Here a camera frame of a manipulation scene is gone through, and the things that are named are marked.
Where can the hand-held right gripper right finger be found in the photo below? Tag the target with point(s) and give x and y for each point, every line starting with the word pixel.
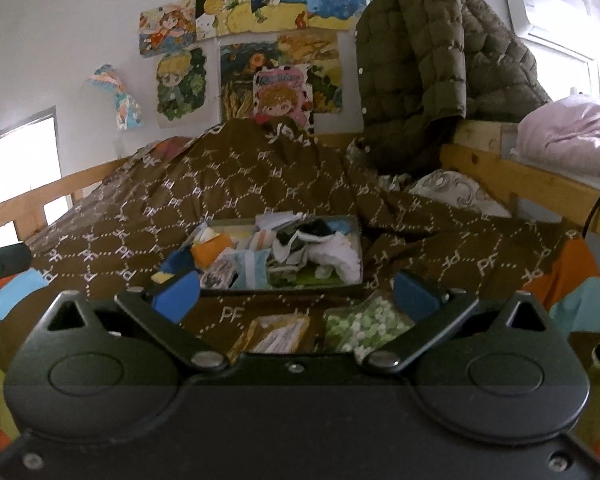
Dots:
pixel 416 291

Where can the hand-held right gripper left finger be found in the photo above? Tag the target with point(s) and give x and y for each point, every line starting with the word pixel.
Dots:
pixel 177 294

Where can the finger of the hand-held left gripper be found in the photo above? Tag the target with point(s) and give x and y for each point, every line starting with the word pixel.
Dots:
pixel 5 260

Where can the orange cloth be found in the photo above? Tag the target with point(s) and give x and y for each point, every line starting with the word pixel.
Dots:
pixel 210 255

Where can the pale blue white cloth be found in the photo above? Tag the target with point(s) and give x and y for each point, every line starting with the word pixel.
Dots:
pixel 250 270

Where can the white quilted cloth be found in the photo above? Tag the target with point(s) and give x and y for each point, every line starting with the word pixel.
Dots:
pixel 337 257

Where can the shallow cartoon printed box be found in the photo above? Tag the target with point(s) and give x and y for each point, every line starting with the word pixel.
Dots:
pixel 290 290

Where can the plain white cloth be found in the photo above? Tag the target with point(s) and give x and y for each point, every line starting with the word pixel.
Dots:
pixel 275 222

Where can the black white sock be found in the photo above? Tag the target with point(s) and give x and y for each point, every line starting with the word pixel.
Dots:
pixel 307 232

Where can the green white pellet bag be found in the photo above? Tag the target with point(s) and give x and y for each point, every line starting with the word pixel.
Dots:
pixel 365 327

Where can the small white cloth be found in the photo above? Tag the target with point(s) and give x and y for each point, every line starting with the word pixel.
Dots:
pixel 209 234

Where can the brown monogram quilt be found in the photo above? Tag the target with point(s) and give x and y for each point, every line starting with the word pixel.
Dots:
pixel 155 200

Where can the yellow brown paper packet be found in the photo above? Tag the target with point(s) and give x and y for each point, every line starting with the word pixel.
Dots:
pixel 275 335

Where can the grey swirl patterned pillow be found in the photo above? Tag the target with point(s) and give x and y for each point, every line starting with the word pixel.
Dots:
pixel 455 187

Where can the colourful patchwork bedsheet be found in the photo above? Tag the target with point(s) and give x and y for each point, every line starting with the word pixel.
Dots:
pixel 575 300

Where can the fish-shaped paper cutout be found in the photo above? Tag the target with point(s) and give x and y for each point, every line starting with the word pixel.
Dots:
pixel 120 100

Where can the blond figure green poster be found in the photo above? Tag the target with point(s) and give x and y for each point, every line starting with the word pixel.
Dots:
pixel 180 85

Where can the pink pillow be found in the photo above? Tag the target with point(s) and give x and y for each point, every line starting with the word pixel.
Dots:
pixel 570 135

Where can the pink cartoon girl poster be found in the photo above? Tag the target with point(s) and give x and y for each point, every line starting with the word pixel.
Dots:
pixel 282 100

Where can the olive puffer jacket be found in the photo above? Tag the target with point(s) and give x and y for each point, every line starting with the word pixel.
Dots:
pixel 415 70

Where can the orange-haired figure poster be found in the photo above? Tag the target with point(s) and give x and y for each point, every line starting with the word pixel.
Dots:
pixel 167 30

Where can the window beside air conditioner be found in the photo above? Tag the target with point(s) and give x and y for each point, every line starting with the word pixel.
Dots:
pixel 565 70

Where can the yellow white cartoon poster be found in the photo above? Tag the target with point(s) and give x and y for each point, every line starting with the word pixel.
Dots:
pixel 220 10

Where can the white air conditioner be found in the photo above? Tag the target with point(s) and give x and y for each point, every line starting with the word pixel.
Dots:
pixel 530 10

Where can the window beside bed rail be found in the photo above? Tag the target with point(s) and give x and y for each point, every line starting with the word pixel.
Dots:
pixel 20 160

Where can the wooden bed frame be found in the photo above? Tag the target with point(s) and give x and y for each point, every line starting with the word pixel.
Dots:
pixel 505 170

